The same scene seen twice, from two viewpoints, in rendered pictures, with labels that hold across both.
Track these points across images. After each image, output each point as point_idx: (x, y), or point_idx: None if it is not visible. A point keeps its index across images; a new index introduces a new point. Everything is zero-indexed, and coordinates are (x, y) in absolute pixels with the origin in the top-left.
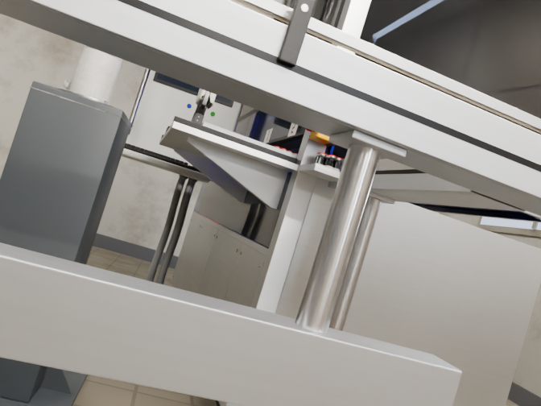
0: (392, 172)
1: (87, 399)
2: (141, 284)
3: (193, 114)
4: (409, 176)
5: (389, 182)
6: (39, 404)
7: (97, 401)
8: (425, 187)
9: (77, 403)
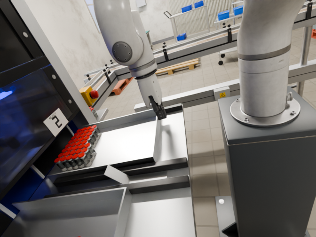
0: (104, 92)
1: (214, 235)
2: (187, 92)
3: (164, 109)
4: (108, 89)
5: (105, 96)
6: (229, 212)
7: (209, 236)
8: (113, 88)
9: (217, 229)
